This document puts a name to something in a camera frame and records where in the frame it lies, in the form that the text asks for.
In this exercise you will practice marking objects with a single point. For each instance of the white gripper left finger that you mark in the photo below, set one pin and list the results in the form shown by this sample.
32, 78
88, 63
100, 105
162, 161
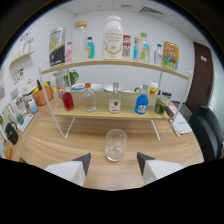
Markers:
66, 170

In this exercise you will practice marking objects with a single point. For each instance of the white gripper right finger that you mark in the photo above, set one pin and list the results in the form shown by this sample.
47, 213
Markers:
160, 168

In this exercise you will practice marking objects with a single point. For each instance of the clear bottle white cap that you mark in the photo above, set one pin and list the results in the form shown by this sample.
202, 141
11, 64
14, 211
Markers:
115, 100

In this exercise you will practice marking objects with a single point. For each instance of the silver black soda water can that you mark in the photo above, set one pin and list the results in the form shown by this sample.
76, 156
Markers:
57, 46

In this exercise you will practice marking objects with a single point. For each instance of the small teal cup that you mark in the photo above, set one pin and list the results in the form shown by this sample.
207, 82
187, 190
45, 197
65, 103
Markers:
20, 118

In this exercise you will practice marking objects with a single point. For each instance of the clear drinking glass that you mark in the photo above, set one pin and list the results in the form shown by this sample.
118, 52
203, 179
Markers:
116, 145

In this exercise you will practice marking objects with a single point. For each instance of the black chair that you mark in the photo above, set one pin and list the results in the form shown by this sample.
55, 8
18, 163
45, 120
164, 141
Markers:
206, 131

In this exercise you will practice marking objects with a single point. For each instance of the white tray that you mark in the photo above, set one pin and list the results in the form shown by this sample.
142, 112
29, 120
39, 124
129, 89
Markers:
26, 124

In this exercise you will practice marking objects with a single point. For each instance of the wooden two-tier shelf rack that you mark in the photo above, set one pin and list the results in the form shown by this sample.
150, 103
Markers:
100, 113

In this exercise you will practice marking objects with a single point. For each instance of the blue liquid bottle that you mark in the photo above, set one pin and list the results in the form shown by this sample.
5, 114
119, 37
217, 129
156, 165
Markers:
142, 103

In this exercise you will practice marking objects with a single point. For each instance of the red liquid bottle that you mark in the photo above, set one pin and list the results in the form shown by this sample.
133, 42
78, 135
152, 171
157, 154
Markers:
68, 100

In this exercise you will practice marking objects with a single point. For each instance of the clear bottle orange cap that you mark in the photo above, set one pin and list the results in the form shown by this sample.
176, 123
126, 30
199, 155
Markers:
89, 100

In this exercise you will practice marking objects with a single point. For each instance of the white bowl blue rim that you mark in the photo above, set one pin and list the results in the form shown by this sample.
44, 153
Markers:
78, 87

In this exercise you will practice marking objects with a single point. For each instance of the white pot with lid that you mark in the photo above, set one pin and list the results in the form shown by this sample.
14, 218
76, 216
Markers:
28, 88

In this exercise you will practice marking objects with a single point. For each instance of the green potted plant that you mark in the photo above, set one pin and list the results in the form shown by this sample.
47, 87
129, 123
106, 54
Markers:
71, 77

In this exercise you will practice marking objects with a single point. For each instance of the white plate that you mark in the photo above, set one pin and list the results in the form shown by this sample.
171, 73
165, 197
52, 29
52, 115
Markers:
111, 87

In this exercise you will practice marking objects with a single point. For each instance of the brown door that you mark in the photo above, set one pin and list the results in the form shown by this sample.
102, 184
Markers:
200, 76

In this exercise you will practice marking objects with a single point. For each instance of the small clear bottle blue cap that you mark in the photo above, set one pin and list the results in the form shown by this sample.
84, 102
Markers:
158, 55

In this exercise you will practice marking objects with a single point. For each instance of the clear bottle green cap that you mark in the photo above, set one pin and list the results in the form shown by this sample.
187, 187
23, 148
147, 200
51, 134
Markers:
144, 50

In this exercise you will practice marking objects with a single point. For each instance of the slim blue bottle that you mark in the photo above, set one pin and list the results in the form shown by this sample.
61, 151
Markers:
135, 50

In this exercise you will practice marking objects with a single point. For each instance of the teal liquid bottle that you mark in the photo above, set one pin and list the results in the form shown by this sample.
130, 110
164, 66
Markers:
90, 49

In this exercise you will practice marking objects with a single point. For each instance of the small red label bottle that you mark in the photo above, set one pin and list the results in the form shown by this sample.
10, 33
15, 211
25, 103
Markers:
126, 48

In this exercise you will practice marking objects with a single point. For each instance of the glass jar with cork lid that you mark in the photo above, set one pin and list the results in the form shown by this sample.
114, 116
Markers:
80, 40

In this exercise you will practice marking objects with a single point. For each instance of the white figurine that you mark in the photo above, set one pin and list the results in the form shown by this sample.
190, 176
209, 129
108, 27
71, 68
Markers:
28, 41

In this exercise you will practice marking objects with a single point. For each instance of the large white milk bottle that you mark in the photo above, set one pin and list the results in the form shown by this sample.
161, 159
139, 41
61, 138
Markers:
112, 38

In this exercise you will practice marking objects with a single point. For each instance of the ceiling air vent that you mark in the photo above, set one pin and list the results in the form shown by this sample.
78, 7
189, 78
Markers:
151, 10

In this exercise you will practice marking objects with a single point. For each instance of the wooden wall shelf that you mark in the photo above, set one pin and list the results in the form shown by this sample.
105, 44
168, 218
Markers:
21, 58

